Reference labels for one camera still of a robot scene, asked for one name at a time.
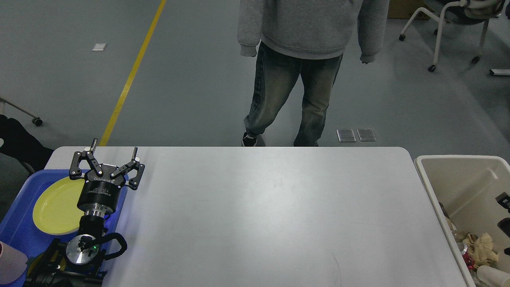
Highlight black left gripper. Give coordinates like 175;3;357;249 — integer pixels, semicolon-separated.
69;138;146;214

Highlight brown paper ball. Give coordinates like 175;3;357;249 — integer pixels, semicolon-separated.
461;232;499;269

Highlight crushed red can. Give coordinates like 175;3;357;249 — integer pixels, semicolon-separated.
461;252;476;271

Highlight yellow plate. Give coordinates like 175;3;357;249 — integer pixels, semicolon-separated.
32;177;84;233

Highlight grey mug yellow inside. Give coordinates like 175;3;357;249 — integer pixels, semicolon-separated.
25;253;67;279

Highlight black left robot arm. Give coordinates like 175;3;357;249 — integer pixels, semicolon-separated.
23;139;145;287

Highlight beige plastic bin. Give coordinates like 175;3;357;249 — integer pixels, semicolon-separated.
414;155;510;287

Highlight chair leg with caster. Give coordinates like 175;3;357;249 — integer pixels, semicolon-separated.
0;97;44;127

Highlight person in black clothes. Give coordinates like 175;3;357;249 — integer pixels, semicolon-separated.
0;114;54;171

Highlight blue plastic tray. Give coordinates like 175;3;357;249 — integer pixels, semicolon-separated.
0;169;128;287

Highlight pink cup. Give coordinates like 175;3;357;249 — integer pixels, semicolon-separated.
0;241;28;285

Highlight white bar on floor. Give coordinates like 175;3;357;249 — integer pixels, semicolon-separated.
489;69;510;77

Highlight white paper on floor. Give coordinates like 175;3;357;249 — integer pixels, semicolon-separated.
91;43;108;51

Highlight floor socket plate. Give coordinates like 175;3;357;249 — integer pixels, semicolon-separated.
337;129;357;142
357;128;377;142

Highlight white office chair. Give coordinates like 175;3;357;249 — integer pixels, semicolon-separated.
398;0;505;73

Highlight cardboard box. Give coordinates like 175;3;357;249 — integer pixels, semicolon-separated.
387;0;429;20

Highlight person in blue jeans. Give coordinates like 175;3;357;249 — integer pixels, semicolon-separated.
237;0;389;147

